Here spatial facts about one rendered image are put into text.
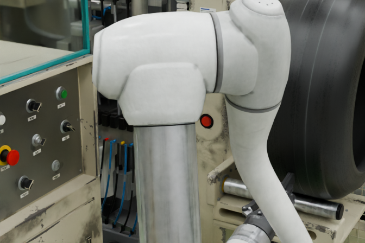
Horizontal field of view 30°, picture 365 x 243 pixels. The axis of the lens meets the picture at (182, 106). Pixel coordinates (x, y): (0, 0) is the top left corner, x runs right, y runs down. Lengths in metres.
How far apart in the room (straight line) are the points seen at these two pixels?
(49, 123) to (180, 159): 0.87
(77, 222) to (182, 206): 0.96
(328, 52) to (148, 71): 0.68
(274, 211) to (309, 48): 0.49
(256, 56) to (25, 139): 0.90
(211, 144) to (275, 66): 0.95
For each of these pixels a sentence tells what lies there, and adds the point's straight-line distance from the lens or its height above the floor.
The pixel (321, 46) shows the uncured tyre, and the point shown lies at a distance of 1.63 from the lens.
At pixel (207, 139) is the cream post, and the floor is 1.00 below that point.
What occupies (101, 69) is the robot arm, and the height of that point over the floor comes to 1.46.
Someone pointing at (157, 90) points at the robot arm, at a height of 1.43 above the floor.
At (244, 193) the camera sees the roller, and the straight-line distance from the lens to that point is 1.93.
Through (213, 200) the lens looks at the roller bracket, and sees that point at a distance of 1.94.
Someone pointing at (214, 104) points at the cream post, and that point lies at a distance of 1.97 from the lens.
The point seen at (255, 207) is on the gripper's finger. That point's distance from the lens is 1.66.
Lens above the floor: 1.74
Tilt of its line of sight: 19 degrees down
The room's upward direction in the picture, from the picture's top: straight up
